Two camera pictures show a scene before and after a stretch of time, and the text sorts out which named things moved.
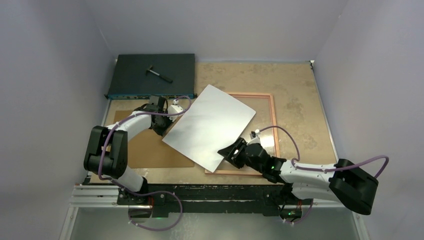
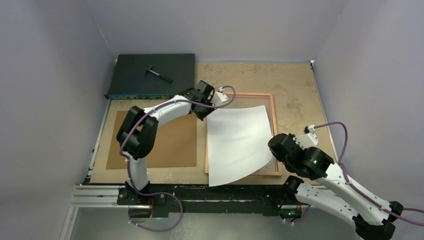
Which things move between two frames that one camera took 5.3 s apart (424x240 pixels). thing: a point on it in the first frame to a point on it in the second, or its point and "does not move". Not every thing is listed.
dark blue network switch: (141, 76) does not move
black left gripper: (162, 131) to (202, 116)
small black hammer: (149, 69) does not move
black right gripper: (228, 153) to (279, 159)
